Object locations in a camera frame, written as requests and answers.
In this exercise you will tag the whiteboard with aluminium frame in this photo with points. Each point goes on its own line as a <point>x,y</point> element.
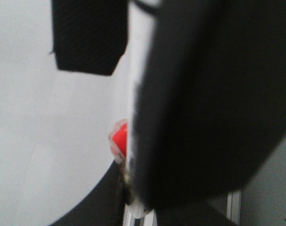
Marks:
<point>56,165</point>

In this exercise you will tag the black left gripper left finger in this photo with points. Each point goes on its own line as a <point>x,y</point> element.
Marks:
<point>89,36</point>

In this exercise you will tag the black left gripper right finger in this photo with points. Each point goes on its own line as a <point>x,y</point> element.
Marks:
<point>212,105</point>

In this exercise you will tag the red round magnet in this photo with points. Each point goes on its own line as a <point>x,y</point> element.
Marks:
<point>118,141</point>

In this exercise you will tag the white whiteboard marker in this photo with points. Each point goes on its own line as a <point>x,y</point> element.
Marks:
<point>141,23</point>

